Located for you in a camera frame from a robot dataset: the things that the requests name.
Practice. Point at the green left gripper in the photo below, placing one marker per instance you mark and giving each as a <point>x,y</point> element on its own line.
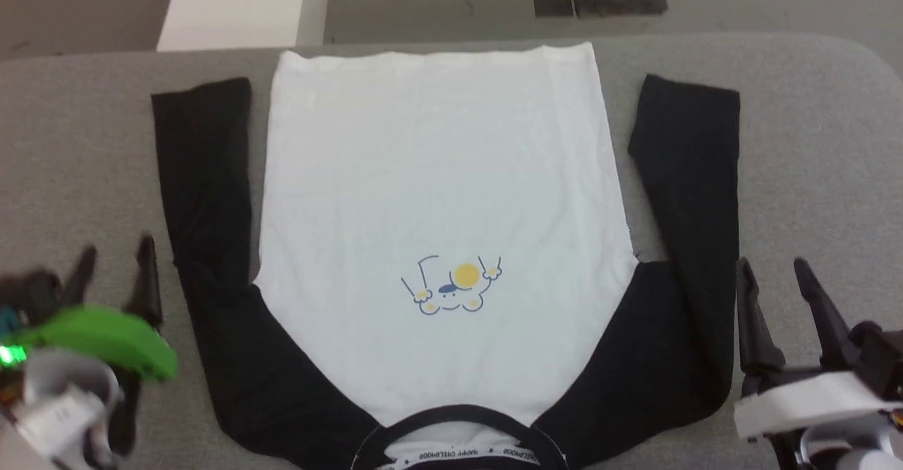
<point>99,336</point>

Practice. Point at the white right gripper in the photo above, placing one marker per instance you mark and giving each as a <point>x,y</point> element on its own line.
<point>811,396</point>

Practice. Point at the white shirt with black sleeves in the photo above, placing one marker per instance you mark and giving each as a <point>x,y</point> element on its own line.
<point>437,173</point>

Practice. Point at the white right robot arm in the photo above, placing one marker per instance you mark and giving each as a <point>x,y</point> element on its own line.
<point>846,449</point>

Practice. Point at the white box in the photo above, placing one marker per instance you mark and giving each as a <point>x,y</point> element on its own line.
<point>240,4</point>

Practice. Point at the long black floor plate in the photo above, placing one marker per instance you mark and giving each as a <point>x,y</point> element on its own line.
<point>621,5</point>

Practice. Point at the small black floor mat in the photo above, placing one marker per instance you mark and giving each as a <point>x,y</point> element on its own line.
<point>554,7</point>

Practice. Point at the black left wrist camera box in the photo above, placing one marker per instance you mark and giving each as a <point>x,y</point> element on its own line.
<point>32,293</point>

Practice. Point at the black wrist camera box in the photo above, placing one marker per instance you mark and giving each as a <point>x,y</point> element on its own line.
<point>32,293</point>
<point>882,357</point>

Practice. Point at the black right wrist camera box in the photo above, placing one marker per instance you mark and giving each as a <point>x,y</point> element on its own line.
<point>882,357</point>

